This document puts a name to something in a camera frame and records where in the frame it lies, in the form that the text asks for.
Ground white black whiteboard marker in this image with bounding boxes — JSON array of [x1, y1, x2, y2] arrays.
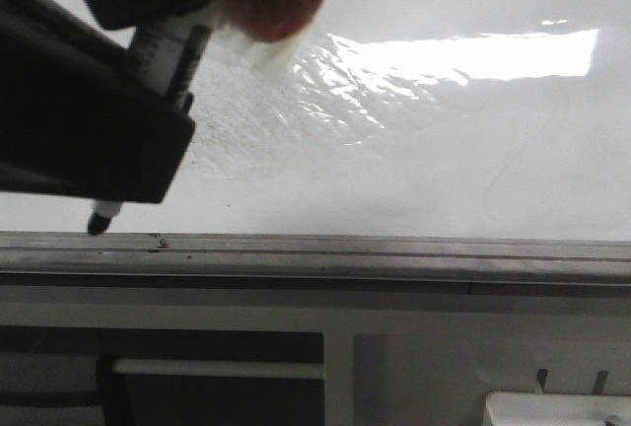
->
[[87, 0, 233, 236]]

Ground orange round taped pad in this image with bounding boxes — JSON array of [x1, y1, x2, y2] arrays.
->
[[228, 0, 325, 43]]

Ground white horizontal bar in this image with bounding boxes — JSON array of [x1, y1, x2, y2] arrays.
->
[[112, 358, 324, 380]]

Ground white box bottom right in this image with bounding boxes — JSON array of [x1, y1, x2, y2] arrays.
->
[[481, 391, 630, 425]]

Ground left metal hook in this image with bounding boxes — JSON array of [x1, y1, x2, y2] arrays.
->
[[533, 368, 548, 394]]

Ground grey aluminium whiteboard frame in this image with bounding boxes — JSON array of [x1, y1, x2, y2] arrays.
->
[[1, 232, 630, 297]]

